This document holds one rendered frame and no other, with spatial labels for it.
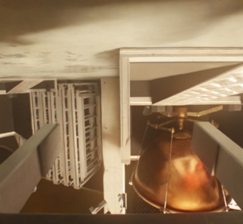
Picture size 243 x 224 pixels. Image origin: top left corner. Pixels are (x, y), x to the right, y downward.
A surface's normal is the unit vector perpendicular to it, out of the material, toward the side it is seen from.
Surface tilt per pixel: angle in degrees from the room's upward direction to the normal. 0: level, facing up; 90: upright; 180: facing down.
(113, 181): 90
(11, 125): 90
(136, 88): 92
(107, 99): 90
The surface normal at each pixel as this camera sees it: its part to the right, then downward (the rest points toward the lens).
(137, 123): 0.00, 0.12
